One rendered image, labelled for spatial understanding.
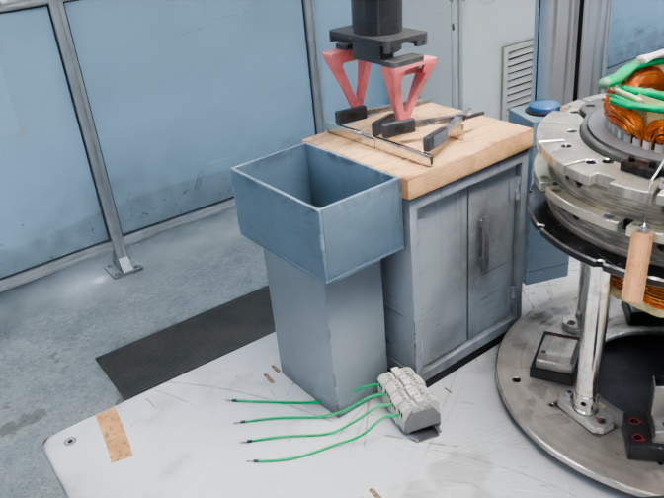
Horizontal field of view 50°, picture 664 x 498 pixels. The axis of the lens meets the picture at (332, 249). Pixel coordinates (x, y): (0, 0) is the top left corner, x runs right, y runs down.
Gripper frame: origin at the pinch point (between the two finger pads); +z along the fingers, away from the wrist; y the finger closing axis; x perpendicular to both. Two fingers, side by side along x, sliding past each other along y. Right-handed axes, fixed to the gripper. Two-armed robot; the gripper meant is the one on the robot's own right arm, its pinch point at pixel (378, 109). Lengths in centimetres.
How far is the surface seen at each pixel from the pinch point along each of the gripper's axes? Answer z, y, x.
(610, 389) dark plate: 30.5, 28.7, 10.1
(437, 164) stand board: 2.8, 12.5, -2.9
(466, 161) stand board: 3.3, 13.2, 0.9
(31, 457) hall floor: 113, -108, -35
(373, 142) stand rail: 2.3, 3.5, -4.0
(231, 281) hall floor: 111, -149, 55
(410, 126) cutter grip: 0.7, 6.0, -0.6
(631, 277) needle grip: 6.2, 36.3, -3.9
